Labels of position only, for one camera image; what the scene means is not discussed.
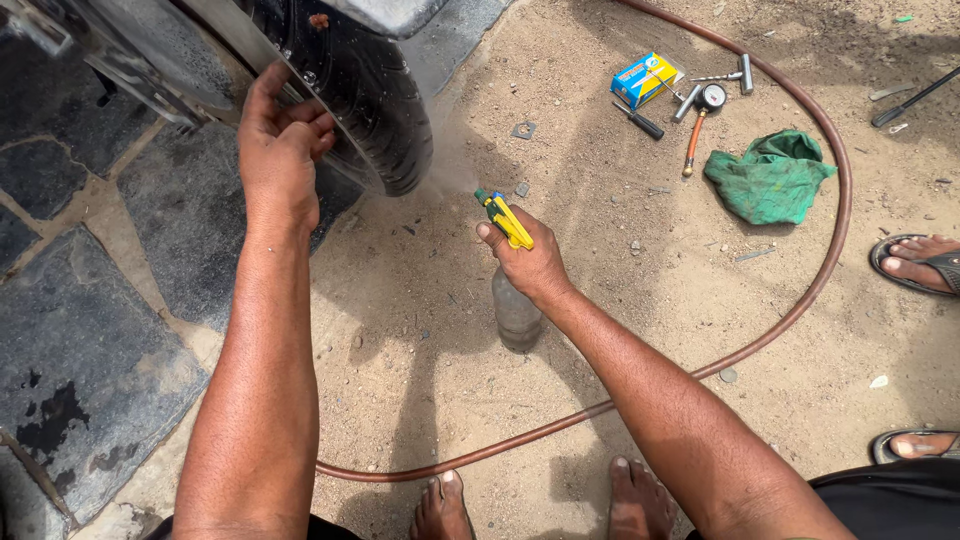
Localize person's right hand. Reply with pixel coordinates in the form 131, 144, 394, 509
475, 204, 576, 309

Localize person's left hand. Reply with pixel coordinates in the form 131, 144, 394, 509
237, 62, 337, 235

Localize clear spray bottle yellow trigger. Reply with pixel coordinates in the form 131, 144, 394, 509
473, 187, 544, 354

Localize grey metal wheel guard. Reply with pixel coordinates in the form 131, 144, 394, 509
176, 0, 387, 192

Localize black scooter tyre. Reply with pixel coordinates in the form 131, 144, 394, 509
247, 0, 436, 198

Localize grey scooter body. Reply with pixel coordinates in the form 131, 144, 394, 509
0, 0, 252, 130

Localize silver scooter panel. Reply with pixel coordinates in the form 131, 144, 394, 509
322, 0, 453, 41

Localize blue and yellow box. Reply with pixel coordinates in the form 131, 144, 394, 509
609, 51, 685, 111

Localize green cloth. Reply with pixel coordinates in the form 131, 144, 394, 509
703, 129, 838, 226

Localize person's right foot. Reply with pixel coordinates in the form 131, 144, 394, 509
607, 456, 680, 540

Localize person's left foot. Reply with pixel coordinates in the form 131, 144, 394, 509
408, 469, 475, 540

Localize black rod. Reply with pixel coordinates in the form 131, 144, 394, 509
871, 66, 960, 129

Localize person's black shorts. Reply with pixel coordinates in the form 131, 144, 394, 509
146, 457, 960, 540

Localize black handled screwdriver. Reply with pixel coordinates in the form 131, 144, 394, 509
612, 100, 666, 141

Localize silver T-handle tool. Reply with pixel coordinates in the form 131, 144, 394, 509
688, 52, 755, 96
645, 66, 704, 125

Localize pressure gauge with orange hose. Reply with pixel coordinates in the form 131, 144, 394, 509
681, 82, 729, 178

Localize brown air hose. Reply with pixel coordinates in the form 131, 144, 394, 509
315, 0, 855, 483

